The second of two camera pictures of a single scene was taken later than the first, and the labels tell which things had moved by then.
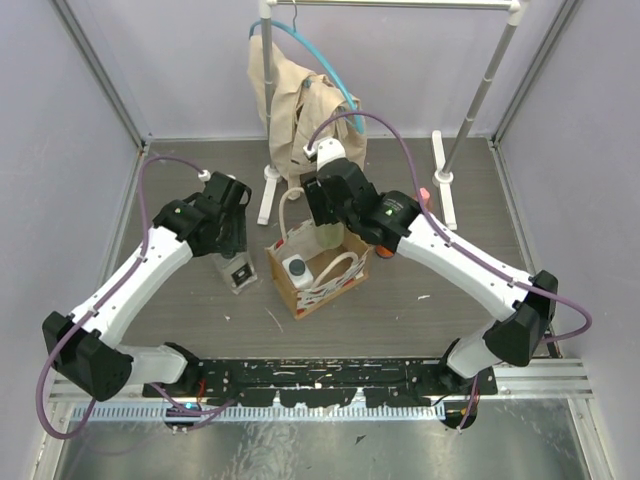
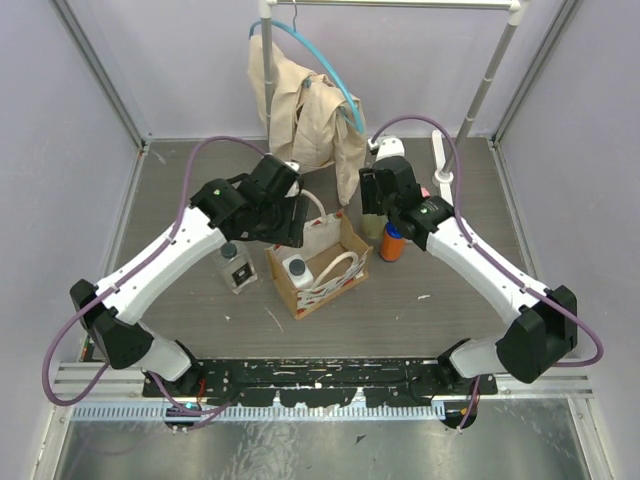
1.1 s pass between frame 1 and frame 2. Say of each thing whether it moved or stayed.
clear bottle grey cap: stayed
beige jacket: stayed
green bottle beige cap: moved
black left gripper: moved
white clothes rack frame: stayed
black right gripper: moved
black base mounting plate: stayed
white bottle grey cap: stayed
